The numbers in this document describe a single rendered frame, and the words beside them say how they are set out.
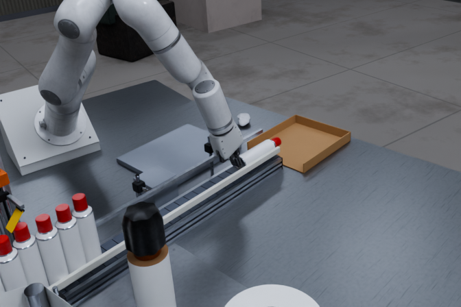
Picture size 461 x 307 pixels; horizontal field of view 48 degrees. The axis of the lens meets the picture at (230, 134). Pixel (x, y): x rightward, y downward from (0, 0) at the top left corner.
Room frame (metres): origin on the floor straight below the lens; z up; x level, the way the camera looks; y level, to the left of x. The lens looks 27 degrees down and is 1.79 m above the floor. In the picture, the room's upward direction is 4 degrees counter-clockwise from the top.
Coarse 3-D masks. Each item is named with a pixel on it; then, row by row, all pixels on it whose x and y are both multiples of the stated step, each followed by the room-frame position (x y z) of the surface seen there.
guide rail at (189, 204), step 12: (264, 156) 1.51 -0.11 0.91; (252, 168) 1.47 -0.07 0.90; (228, 180) 1.39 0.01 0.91; (204, 192) 1.32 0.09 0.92; (192, 204) 1.28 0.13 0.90; (168, 216) 1.21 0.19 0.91; (108, 252) 1.07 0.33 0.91; (96, 264) 1.04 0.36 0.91; (72, 276) 0.99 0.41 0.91; (60, 288) 0.96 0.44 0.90
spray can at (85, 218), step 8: (72, 200) 1.07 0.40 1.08; (80, 200) 1.07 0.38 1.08; (80, 208) 1.07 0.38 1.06; (88, 208) 1.08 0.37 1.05; (72, 216) 1.07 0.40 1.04; (80, 216) 1.06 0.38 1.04; (88, 216) 1.07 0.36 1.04; (80, 224) 1.06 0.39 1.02; (88, 224) 1.06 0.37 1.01; (80, 232) 1.06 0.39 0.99; (88, 232) 1.06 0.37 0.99; (96, 232) 1.08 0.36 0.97; (88, 240) 1.06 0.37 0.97; (96, 240) 1.07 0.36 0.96; (88, 248) 1.06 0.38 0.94; (96, 248) 1.07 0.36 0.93; (88, 256) 1.06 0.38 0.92; (96, 256) 1.06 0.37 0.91
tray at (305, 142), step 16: (272, 128) 1.81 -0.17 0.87; (288, 128) 1.87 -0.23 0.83; (304, 128) 1.86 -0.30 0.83; (320, 128) 1.83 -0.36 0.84; (336, 128) 1.78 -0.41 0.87; (256, 144) 1.74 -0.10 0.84; (288, 144) 1.74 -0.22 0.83; (304, 144) 1.73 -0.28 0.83; (320, 144) 1.72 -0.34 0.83; (336, 144) 1.67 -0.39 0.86; (288, 160) 1.61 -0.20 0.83; (304, 160) 1.61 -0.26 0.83; (320, 160) 1.60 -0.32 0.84
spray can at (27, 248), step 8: (16, 224) 0.98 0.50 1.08; (24, 224) 0.98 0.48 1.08; (16, 232) 0.96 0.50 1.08; (24, 232) 0.96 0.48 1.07; (16, 240) 0.96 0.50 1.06; (24, 240) 0.96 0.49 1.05; (32, 240) 0.97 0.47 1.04; (16, 248) 0.95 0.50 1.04; (24, 248) 0.95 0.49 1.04; (32, 248) 0.96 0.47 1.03; (24, 256) 0.95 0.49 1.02; (32, 256) 0.96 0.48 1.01; (40, 256) 0.98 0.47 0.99; (24, 264) 0.95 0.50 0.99; (32, 264) 0.95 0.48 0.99; (40, 264) 0.97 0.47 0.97; (24, 272) 0.95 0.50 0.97; (32, 272) 0.95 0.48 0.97; (40, 272) 0.96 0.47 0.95; (32, 280) 0.95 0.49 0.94; (40, 280) 0.96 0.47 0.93
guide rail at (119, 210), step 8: (248, 136) 1.58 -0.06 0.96; (208, 160) 1.43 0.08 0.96; (192, 168) 1.39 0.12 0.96; (176, 176) 1.35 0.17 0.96; (184, 176) 1.36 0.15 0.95; (160, 184) 1.31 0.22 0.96; (168, 184) 1.31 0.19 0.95; (152, 192) 1.27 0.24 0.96; (136, 200) 1.23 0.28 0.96; (120, 208) 1.20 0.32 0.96; (104, 216) 1.16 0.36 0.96; (112, 216) 1.17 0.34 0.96; (96, 224) 1.14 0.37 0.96
